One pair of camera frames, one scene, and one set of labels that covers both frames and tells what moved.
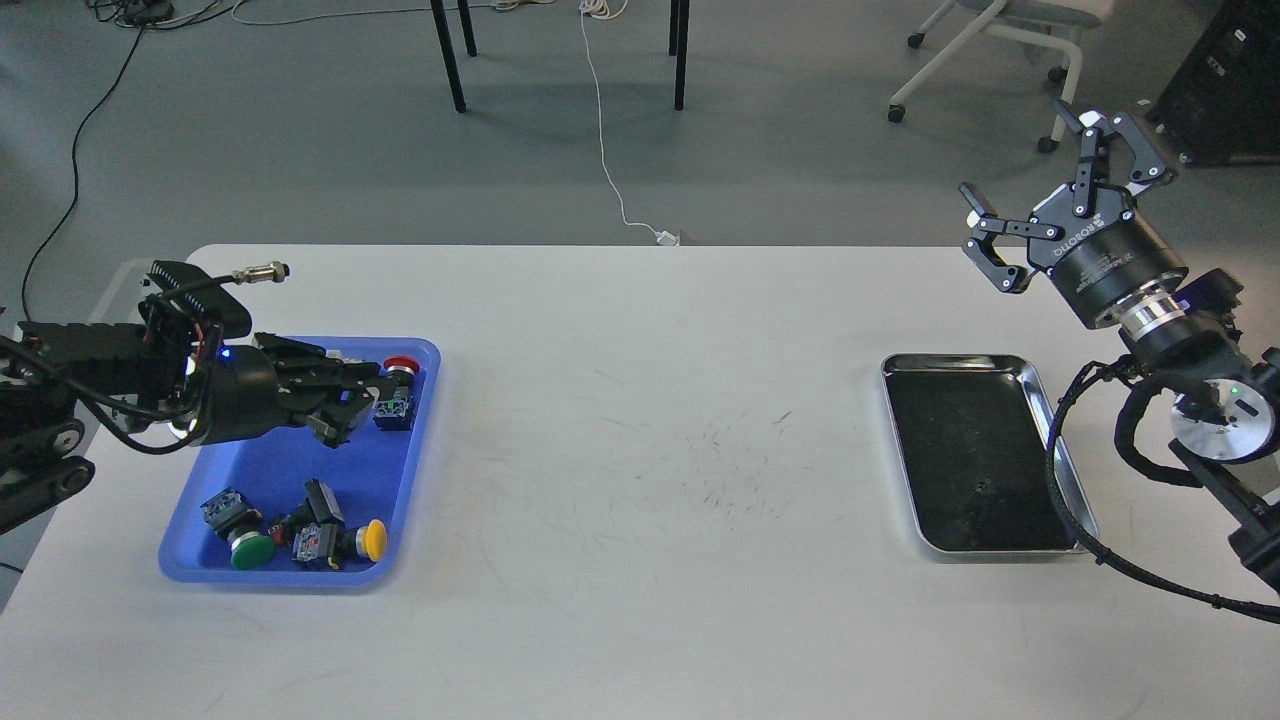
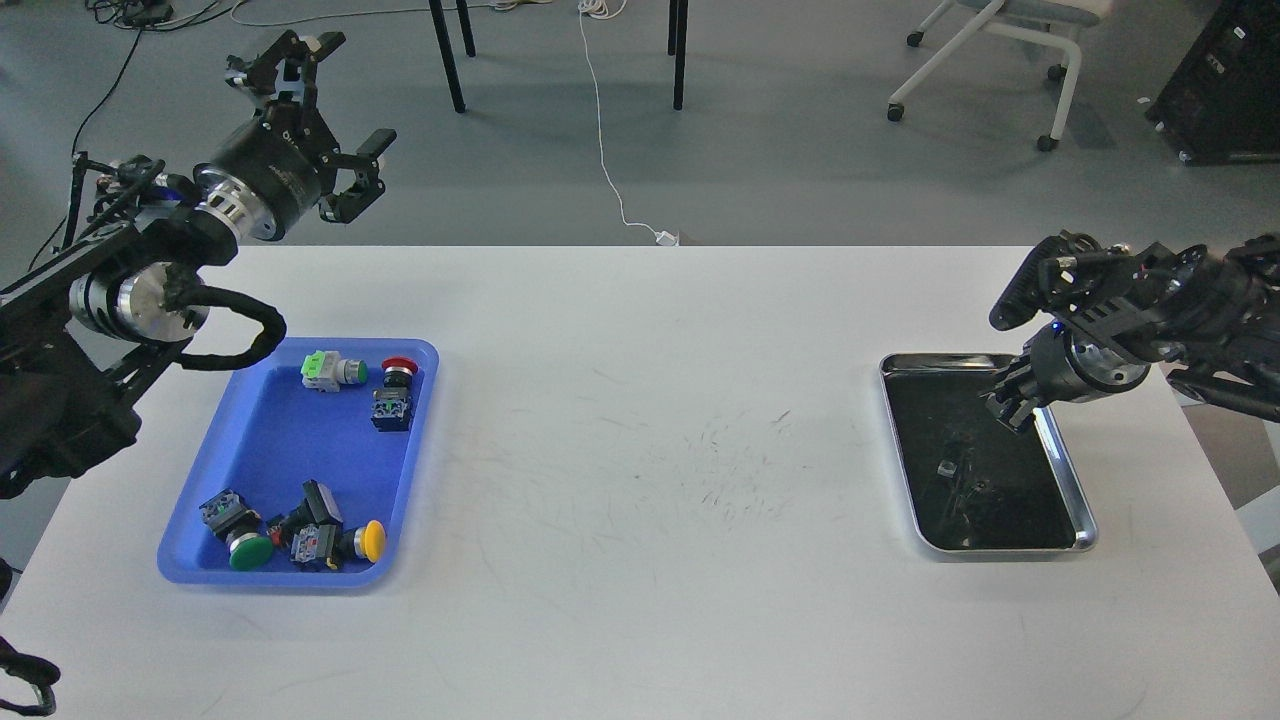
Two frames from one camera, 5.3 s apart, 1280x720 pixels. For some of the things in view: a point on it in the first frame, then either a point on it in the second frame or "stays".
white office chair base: x=1052 y=23 stays
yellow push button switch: x=332 y=544 stays
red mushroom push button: x=397 y=413 stays
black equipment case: x=1221 y=103 stays
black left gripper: x=247 y=399 -> x=263 y=178
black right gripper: x=1106 y=259 -> x=1064 y=370
